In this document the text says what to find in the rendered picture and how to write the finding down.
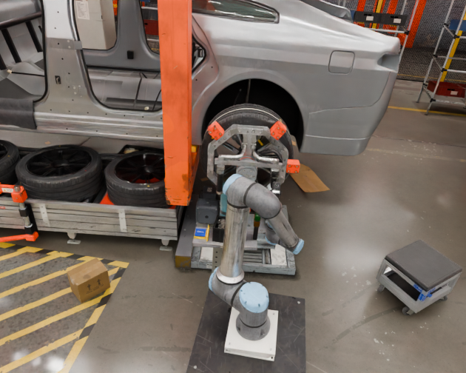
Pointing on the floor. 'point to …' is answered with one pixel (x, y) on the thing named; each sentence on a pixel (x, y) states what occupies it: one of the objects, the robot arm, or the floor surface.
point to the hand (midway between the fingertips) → (272, 184)
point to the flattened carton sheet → (308, 180)
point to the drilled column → (216, 258)
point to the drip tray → (137, 149)
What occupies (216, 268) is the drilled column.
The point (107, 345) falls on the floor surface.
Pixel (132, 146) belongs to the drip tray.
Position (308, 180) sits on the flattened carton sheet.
